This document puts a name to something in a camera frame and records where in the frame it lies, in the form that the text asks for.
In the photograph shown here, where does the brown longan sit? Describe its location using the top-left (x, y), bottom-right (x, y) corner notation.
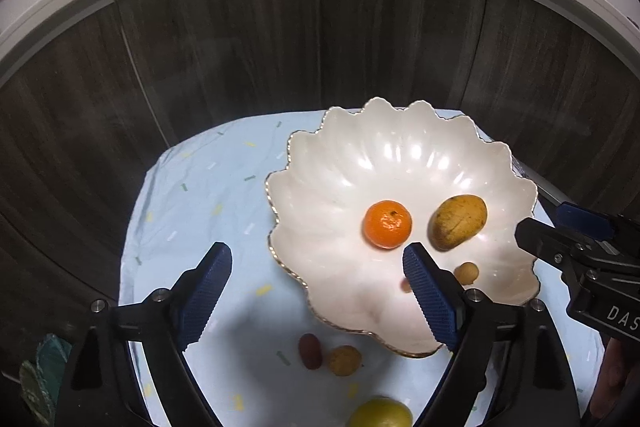
top-left (454, 262), bottom-right (480, 286)
top-left (328, 346), bottom-right (362, 377)

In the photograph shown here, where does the yellow mango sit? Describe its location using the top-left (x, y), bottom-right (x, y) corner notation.
top-left (427, 194), bottom-right (488, 251)

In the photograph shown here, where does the green round apple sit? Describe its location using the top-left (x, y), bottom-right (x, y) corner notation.
top-left (346, 398), bottom-right (413, 427)

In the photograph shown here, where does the orange tangerine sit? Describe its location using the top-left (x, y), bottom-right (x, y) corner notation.
top-left (361, 199), bottom-right (412, 251)

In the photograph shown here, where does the light blue patterned tablecloth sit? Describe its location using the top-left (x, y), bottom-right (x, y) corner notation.
top-left (117, 107), bottom-right (606, 427)

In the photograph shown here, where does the white scalloped ceramic bowl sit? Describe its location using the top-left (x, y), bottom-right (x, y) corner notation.
top-left (266, 98), bottom-right (540, 358)

